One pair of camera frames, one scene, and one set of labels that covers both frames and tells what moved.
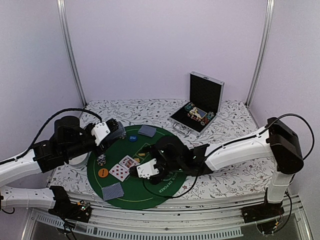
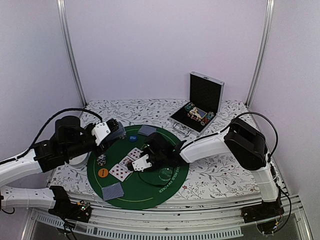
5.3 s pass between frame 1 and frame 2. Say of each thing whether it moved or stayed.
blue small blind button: stayed
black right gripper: moved
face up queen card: stayed
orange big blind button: stayed
